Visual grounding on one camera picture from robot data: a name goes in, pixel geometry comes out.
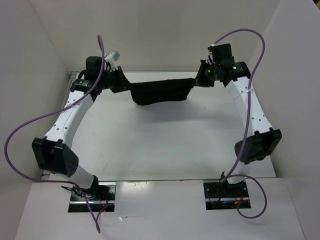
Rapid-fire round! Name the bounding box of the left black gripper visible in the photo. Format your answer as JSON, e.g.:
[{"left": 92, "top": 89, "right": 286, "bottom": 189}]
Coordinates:
[{"left": 98, "top": 65, "right": 134, "bottom": 93}]

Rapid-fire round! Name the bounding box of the black skirt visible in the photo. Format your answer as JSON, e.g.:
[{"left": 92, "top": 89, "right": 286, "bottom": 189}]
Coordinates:
[{"left": 130, "top": 78, "right": 196, "bottom": 106}]

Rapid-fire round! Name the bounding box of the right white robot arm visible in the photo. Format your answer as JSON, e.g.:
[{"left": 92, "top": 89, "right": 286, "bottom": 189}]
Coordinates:
[{"left": 196, "top": 60, "right": 282, "bottom": 197}]

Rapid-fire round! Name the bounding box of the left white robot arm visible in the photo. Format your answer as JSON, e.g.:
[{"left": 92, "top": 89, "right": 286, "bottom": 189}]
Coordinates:
[{"left": 31, "top": 66, "right": 130, "bottom": 200}]

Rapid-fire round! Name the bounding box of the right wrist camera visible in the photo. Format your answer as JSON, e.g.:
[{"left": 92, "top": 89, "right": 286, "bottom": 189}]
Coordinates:
[{"left": 207, "top": 43, "right": 233, "bottom": 64}]

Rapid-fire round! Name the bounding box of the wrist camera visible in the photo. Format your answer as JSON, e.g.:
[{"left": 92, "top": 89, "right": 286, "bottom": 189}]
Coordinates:
[
  {"left": 85, "top": 50, "right": 120, "bottom": 73},
  {"left": 207, "top": 43, "right": 233, "bottom": 64}
]

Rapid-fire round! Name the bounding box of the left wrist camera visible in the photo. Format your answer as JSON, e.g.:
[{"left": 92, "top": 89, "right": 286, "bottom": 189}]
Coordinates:
[{"left": 85, "top": 50, "right": 120, "bottom": 73}]

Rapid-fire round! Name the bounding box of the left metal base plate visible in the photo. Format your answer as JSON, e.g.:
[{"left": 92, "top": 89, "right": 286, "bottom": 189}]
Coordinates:
[{"left": 62, "top": 181, "right": 117, "bottom": 213}]

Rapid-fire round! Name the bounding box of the metal base plate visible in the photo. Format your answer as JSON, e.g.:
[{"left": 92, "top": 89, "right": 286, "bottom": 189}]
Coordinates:
[
  {"left": 62, "top": 181, "right": 117, "bottom": 213},
  {"left": 203, "top": 179, "right": 251, "bottom": 211}
]

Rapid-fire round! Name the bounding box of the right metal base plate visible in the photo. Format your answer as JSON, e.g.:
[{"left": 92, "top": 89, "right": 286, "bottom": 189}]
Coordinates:
[{"left": 203, "top": 179, "right": 251, "bottom": 211}]

